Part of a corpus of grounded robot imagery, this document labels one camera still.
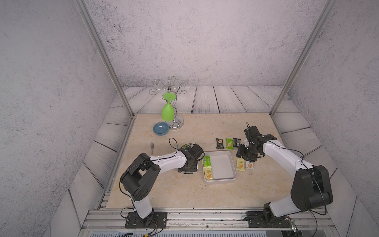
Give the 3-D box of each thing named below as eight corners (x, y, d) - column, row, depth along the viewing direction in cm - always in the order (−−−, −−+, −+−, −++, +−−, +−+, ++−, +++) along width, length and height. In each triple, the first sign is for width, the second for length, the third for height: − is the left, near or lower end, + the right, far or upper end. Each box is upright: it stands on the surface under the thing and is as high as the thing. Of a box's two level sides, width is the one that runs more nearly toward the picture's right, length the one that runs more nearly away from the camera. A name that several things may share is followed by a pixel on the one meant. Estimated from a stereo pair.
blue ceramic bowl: (153, 136, 109) (151, 132, 106) (155, 126, 116) (154, 122, 112) (167, 136, 109) (167, 132, 105) (169, 126, 116) (168, 122, 112)
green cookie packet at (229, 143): (225, 148, 103) (226, 147, 101) (225, 139, 108) (226, 137, 107) (232, 149, 102) (233, 147, 101) (232, 140, 108) (233, 138, 106)
